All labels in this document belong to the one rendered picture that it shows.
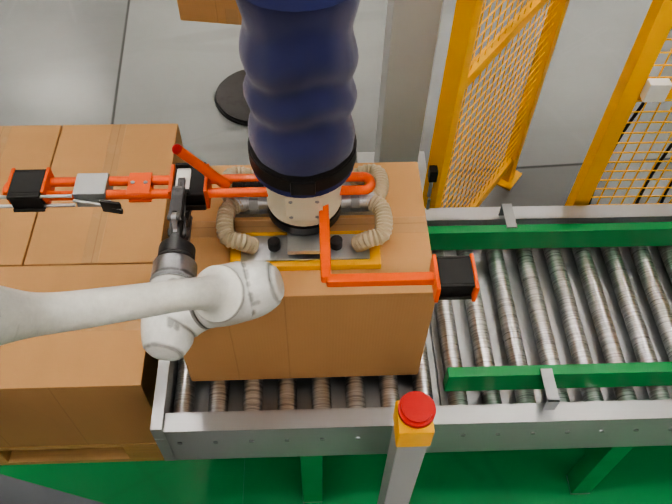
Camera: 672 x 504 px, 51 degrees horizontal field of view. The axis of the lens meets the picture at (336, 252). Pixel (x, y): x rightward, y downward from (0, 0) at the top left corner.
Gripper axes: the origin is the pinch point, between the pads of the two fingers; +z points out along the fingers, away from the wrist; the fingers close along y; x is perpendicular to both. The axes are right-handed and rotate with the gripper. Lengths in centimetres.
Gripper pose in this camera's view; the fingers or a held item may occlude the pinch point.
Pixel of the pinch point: (184, 187)
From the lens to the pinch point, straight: 158.6
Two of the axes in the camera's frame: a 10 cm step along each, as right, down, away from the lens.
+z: -0.4, -8.1, 5.9
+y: -0.1, 5.9, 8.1
